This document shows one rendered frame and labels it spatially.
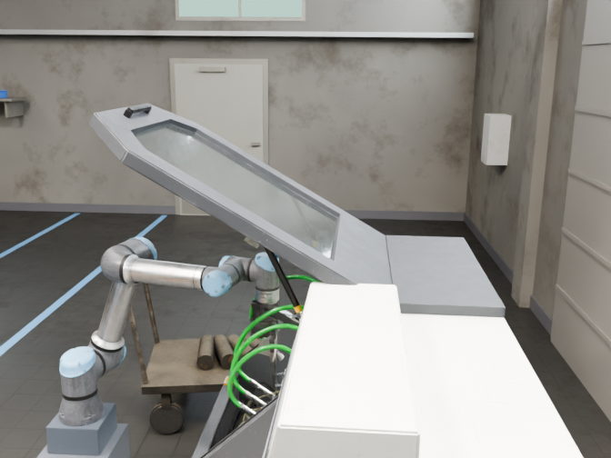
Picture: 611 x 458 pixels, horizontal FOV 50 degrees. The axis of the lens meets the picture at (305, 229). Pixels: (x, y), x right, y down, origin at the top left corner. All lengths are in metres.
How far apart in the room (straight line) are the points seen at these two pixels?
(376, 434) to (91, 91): 8.85
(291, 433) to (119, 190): 8.76
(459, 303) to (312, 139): 7.44
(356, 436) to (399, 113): 8.12
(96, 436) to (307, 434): 1.43
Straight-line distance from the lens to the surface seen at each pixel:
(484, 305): 1.74
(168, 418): 3.98
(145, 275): 2.08
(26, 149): 10.13
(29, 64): 9.99
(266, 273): 2.03
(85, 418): 2.42
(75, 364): 2.35
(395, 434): 1.06
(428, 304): 1.72
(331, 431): 1.05
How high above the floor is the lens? 2.09
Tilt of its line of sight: 14 degrees down
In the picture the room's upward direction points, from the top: 1 degrees clockwise
